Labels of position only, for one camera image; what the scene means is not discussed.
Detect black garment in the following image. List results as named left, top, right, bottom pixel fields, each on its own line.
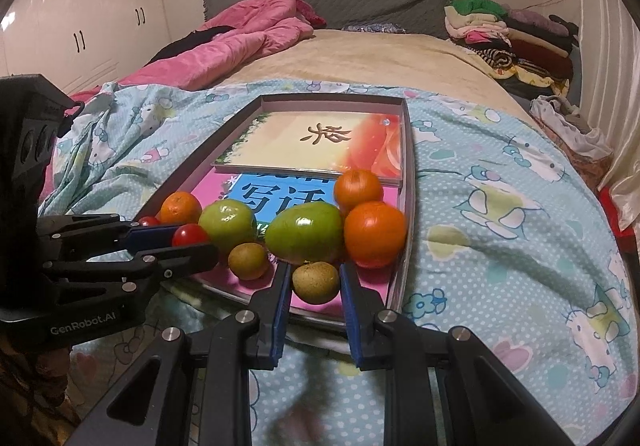
left=145, top=25, right=236, bottom=67

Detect red bag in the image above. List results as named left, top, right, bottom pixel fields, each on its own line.
left=597, top=186, right=636, bottom=232

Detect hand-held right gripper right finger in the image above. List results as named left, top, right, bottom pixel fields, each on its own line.
left=339, top=263, right=581, bottom=446

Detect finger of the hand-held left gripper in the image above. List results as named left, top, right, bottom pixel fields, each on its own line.
left=37, top=213, right=186, bottom=257
left=42, top=243, right=219, bottom=284

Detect beige bed sheet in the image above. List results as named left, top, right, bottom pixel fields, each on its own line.
left=220, top=28, right=538, bottom=127

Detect pink quilt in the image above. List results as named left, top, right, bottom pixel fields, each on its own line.
left=42, top=0, right=326, bottom=197

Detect shallow cardboard box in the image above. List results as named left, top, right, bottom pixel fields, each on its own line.
left=132, top=95, right=416, bottom=327

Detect pile of folded clothes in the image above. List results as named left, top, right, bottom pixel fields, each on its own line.
left=444, top=0, right=581, bottom=97

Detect blue cartoon print blanket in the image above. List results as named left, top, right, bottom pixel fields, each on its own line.
left=45, top=78, right=631, bottom=446

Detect white curtain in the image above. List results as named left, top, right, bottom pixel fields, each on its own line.
left=572, top=0, right=640, bottom=232

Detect small brown-green kiwi berry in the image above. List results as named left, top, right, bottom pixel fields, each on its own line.
left=228, top=242, right=271, bottom=281
left=292, top=262, right=341, bottom=305

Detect large green fruit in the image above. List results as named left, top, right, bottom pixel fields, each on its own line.
left=264, top=202, right=345, bottom=264

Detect white wardrobe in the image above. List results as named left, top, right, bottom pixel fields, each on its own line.
left=0, top=0, right=173, bottom=97

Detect orange tangerine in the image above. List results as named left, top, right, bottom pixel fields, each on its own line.
left=159, top=192, right=202, bottom=224
left=334, top=168, right=385, bottom=209
left=343, top=201, right=407, bottom=269

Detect pink book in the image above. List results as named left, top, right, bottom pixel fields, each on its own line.
left=192, top=171, right=401, bottom=307

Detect cream and orange book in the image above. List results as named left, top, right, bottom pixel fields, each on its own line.
left=212, top=111, right=406, bottom=184

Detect small green fruit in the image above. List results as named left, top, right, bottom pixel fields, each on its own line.
left=198, top=200, right=257, bottom=254

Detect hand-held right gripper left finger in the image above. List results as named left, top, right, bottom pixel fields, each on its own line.
left=65, top=262, right=293, bottom=446

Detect white and pink laundry heap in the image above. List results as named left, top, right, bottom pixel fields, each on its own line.
left=530, top=95, right=613, bottom=187

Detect dark patterned pillow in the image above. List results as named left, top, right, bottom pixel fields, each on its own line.
left=342, top=22, right=406, bottom=34

